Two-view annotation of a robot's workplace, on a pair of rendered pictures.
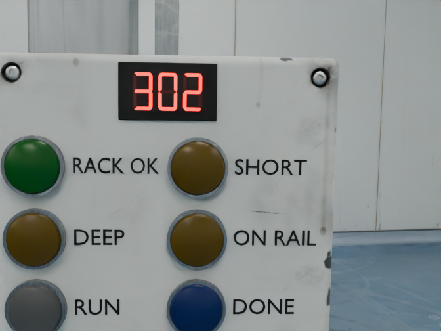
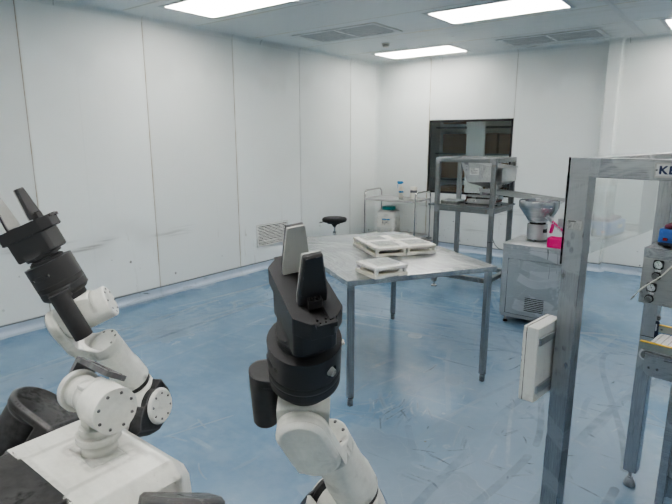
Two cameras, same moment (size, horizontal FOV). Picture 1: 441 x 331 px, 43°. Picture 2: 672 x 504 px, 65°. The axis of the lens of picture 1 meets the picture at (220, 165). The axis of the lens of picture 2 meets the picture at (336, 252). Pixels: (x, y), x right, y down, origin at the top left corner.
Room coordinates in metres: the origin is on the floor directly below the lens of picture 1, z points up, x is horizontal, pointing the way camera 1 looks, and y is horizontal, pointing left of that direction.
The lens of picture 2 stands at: (1.10, -1.60, 1.69)
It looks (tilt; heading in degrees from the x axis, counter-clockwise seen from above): 12 degrees down; 139
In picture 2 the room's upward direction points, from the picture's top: straight up
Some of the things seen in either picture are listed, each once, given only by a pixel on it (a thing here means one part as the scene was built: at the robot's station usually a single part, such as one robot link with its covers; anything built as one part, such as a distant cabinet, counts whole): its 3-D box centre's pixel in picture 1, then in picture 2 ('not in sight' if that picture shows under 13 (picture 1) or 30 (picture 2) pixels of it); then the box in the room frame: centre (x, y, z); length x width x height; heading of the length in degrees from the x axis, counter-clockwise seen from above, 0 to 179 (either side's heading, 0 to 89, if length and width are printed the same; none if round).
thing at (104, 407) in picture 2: not in sight; (97, 407); (0.35, -1.40, 1.31); 0.10 x 0.07 x 0.09; 11
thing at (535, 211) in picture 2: not in sight; (544, 221); (-1.27, 3.09, 0.95); 0.49 x 0.36 x 0.37; 11
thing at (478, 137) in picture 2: not in sight; (467, 157); (-3.63, 5.18, 1.43); 1.32 x 0.01 x 1.11; 11
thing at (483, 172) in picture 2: not in sight; (489, 227); (-2.07, 3.42, 0.75); 1.43 x 1.06 x 1.50; 11
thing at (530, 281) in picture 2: not in sight; (543, 281); (-1.22, 3.04, 0.38); 0.63 x 0.57 x 0.76; 11
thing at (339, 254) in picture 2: not in sight; (377, 253); (-1.68, 1.27, 0.83); 1.50 x 1.10 x 0.04; 159
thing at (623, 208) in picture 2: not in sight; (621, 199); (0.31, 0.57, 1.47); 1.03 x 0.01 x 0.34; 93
